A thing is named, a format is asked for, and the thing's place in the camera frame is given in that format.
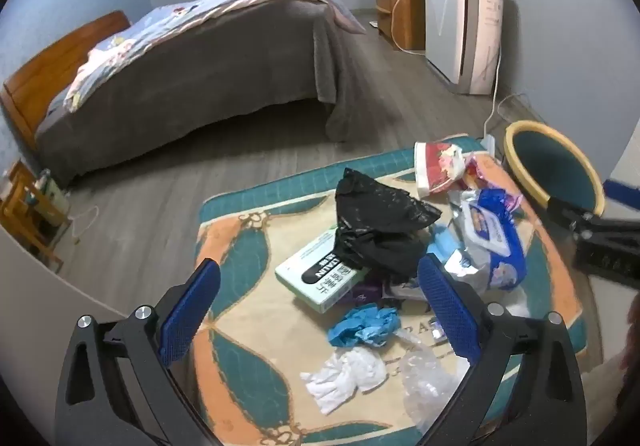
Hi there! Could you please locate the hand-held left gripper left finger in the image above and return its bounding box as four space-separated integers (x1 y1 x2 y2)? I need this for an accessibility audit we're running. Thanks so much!
54 257 223 446

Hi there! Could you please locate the wooden nightstand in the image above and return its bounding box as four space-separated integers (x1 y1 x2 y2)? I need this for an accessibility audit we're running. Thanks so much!
0 158 73 274

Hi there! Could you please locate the white furniture panel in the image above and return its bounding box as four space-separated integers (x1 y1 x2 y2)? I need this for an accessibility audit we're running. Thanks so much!
0 221 126 327

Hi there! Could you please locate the red floral tissue pack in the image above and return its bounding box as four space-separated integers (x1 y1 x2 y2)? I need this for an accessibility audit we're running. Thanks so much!
414 141 473 199

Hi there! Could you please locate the blue face mask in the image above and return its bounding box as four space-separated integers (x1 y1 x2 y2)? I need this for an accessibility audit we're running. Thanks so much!
426 223 455 263

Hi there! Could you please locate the clear plastic wrap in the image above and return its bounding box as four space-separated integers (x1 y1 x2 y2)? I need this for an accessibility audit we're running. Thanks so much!
395 331 471 432

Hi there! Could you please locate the patterned green orange mat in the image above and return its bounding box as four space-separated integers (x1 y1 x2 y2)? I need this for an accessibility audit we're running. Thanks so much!
192 133 588 446

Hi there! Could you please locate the green and white carton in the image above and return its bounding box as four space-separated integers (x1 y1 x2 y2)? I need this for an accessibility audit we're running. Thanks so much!
275 223 373 314

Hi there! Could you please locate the green bottle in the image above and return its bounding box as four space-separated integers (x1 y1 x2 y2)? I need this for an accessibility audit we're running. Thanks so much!
37 168 68 209

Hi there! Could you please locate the orange plastic wrapper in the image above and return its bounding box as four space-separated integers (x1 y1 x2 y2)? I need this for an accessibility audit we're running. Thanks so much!
462 152 503 193

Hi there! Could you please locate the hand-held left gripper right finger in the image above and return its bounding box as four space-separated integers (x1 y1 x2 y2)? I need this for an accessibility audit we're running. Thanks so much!
416 253 587 446

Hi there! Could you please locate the wooden headboard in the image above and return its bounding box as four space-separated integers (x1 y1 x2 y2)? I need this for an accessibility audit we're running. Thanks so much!
0 10 132 152

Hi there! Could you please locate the white air purifier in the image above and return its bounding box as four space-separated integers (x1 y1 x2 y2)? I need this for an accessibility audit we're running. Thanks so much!
424 0 505 96

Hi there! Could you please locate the blue wet wipe pack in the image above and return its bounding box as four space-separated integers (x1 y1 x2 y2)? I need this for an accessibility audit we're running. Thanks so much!
457 188 528 292

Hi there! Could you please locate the blue rubber glove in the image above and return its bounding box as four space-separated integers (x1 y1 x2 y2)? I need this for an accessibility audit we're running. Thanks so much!
327 303 403 348

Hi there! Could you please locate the wooden cabinet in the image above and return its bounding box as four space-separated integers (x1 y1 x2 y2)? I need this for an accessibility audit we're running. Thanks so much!
372 0 427 51

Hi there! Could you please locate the green bin with yellow rim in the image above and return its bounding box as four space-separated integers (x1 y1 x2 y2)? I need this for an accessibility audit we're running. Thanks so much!
504 121 606 218

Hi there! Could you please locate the thin white cable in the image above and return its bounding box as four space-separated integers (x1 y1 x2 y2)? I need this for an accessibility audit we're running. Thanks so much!
67 205 101 244

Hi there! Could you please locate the black plastic bag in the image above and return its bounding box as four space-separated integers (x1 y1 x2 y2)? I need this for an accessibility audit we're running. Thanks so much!
334 167 443 282

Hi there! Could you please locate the silver foil pack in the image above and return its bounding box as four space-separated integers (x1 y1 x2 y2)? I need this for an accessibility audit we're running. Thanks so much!
444 250 492 293

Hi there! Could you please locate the blue printed quilt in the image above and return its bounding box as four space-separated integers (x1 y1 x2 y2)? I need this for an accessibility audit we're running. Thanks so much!
62 0 368 114

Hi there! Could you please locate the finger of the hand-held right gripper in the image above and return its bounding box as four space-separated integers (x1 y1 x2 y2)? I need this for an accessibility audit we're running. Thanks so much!
601 179 640 203
546 196 640 288

